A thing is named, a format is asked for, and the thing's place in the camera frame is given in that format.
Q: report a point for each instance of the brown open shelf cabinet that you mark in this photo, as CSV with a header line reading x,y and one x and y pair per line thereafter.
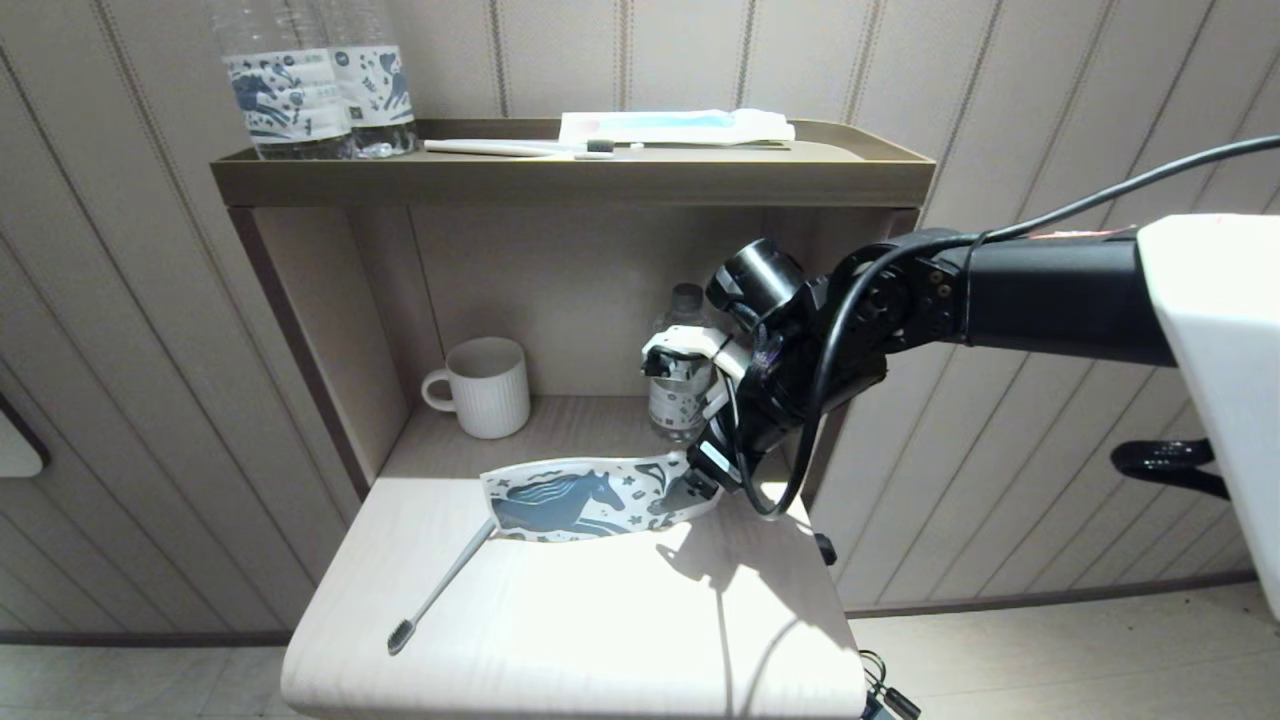
x,y
560,180

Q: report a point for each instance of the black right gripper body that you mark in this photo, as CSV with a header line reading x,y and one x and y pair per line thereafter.
x,y
790,390

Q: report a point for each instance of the white blue packet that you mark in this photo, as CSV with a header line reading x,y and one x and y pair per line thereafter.
x,y
670,125

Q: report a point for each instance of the large water bottle horse label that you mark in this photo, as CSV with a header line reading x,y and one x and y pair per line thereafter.
x,y
285,95
380,90

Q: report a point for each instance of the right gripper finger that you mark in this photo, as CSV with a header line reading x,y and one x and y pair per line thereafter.
x,y
700,485

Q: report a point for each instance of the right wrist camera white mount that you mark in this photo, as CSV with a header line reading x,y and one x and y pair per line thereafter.
x,y
690,340

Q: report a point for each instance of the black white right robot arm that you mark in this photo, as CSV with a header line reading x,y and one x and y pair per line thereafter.
x,y
1050,300

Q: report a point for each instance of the white rounded wall fixture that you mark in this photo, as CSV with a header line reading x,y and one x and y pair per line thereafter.
x,y
15,450

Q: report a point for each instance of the white blue horse pouch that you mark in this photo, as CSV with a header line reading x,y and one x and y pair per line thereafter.
x,y
580,500

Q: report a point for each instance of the white toothbrush dark bristles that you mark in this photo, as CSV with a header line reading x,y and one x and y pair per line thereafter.
x,y
500,148

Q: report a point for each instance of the small black table knob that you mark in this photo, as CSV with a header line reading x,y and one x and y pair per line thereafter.
x,y
823,549

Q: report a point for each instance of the white ribbed mug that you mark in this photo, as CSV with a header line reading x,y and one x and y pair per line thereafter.
x,y
490,390

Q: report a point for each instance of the small clear water bottle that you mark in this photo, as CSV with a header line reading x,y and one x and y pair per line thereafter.
x,y
680,410

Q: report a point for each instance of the grey toothbrush black bristles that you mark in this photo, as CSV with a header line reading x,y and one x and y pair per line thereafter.
x,y
440,590

